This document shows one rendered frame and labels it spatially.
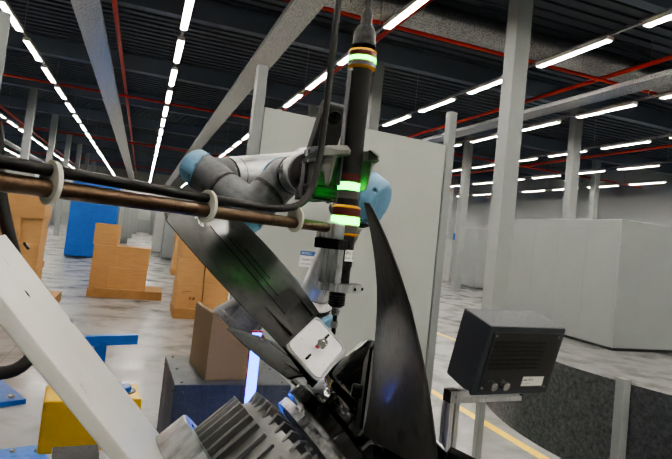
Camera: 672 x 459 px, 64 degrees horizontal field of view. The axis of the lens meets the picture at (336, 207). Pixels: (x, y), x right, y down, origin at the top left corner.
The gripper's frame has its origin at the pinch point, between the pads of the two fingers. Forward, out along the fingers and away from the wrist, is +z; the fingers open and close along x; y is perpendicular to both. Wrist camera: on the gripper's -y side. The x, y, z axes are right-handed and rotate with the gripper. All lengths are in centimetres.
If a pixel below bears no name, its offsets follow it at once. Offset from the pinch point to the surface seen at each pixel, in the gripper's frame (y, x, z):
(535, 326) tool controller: 30, -73, -32
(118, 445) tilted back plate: 31, 31, 23
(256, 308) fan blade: 23.0, 14.6, 4.4
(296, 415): 34.8, 9.7, 9.3
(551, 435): 91, -167, -106
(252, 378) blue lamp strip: 44, 0, -37
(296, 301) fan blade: 22.4, 7.7, 0.7
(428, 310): 48, -149, -181
